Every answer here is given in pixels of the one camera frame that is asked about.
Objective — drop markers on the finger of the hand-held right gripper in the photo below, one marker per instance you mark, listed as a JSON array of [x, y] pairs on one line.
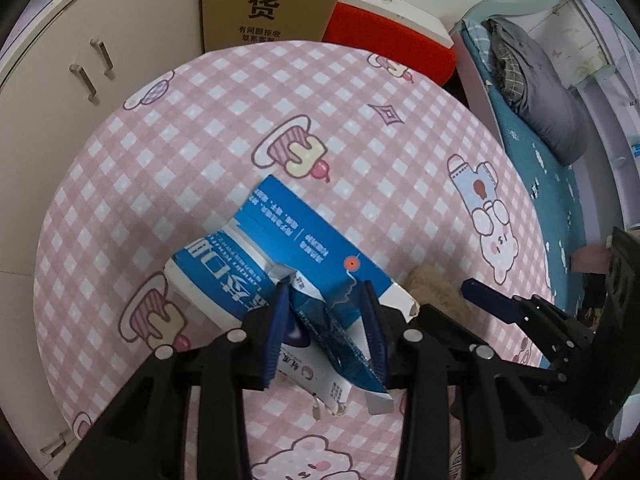
[[490, 300]]

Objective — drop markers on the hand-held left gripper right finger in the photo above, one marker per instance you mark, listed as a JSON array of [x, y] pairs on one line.
[[372, 330]]

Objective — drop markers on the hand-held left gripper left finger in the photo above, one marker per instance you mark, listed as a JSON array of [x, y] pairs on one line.
[[277, 330]]

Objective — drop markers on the blue and white torn carton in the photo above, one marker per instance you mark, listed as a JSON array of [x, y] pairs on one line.
[[310, 240]]

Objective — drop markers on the person's right forearm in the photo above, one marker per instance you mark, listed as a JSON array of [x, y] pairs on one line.
[[597, 462]]

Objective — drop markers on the blue bed with pillow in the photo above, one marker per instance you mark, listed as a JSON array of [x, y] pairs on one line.
[[535, 170]]

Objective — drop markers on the grey blanket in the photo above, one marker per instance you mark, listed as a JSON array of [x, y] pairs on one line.
[[550, 100]]

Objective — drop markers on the plaid pillow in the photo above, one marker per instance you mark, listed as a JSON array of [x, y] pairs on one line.
[[510, 70]]

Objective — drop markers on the red and white storage bench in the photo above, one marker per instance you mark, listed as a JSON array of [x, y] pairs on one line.
[[395, 25]]

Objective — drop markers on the white cabinet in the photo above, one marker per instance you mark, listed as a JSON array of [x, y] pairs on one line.
[[50, 125]]

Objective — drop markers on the large cardboard box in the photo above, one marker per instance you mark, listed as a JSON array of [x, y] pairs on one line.
[[270, 5]]

